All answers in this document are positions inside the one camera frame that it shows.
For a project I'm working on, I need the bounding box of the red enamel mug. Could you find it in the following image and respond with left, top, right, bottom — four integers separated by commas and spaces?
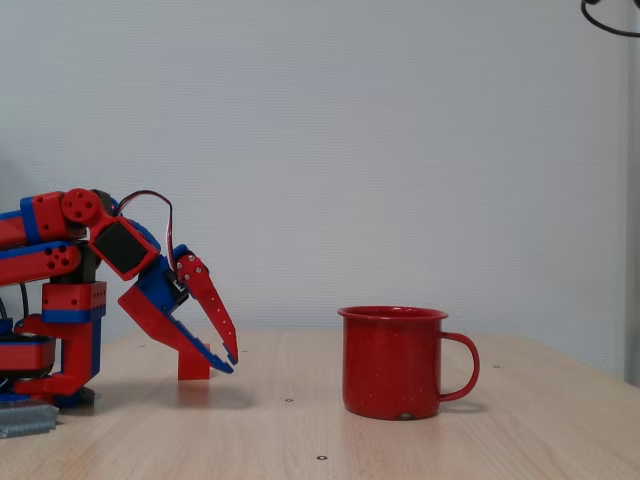
337, 305, 481, 421

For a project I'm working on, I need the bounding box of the thin red servo wire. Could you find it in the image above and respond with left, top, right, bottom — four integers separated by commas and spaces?
115, 189, 177, 274

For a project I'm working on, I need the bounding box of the red cube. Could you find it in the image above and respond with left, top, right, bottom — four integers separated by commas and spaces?
177, 343, 212, 382

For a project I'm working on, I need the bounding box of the grey metal table clamp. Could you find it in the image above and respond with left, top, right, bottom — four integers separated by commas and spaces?
0, 387, 101, 440

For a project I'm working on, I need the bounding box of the black hanging cable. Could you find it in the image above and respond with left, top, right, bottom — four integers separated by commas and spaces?
580, 0, 640, 38

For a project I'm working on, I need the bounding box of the black base cable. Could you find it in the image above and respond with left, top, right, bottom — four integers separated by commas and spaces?
0, 282, 30, 324

